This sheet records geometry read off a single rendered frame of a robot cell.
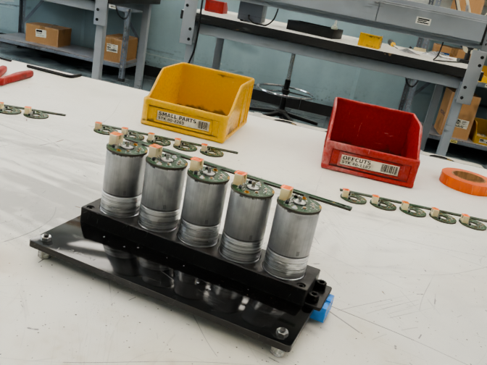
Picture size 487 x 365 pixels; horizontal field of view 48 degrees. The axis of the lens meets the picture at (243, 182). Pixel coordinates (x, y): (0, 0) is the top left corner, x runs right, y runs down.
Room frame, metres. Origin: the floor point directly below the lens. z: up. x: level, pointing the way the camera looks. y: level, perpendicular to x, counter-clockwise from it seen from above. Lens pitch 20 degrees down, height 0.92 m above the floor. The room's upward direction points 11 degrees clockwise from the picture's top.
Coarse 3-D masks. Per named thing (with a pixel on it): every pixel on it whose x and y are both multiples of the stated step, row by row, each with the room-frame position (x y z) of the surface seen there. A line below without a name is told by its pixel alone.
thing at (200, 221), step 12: (192, 180) 0.29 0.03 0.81; (192, 192) 0.29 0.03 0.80; (204, 192) 0.29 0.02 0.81; (216, 192) 0.29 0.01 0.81; (192, 204) 0.29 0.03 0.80; (204, 204) 0.29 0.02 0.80; (216, 204) 0.29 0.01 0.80; (180, 216) 0.30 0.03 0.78; (192, 216) 0.29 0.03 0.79; (204, 216) 0.29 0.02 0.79; (216, 216) 0.29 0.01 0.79; (180, 228) 0.29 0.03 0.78; (192, 228) 0.29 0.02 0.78; (204, 228) 0.29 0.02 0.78; (216, 228) 0.29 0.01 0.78; (180, 240) 0.29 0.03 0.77; (192, 240) 0.29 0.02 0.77; (204, 240) 0.29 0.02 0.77; (216, 240) 0.30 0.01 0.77
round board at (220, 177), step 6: (204, 168) 0.31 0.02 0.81; (192, 174) 0.29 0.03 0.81; (198, 174) 0.29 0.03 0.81; (216, 174) 0.30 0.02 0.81; (222, 174) 0.30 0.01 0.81; (198, 180) 0.29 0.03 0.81; (204, 180) 0.29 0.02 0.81; (210, 180) 0.29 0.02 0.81; (216, 180) 0.29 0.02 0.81; (222, 180) 0.29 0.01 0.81; (228, 180) 0.30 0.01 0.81
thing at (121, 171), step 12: (108, 156) 0.31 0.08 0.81; (120, 156) 0.31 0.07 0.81; (132, 156) 0.31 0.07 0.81; (144, 156) 0.32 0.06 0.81; (108, 168) 0.31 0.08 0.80; (120, 168) 0.31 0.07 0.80; (132, 168) 0.31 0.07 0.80; (144, 168) 0.32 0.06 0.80; (108, 180) 0.31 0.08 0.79; (120, 180) 0.31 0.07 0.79; (132, 180) 0.31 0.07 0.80; (108, 192) 0.31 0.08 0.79; (120, 192) 0.31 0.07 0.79; (132, 192) 0.31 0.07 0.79; (108, 204) 0.31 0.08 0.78; (120, 204) 0.31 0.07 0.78; (132, 204) 0.31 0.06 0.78; (120, 216) 0.31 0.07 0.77; (132, 216) 0.31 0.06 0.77
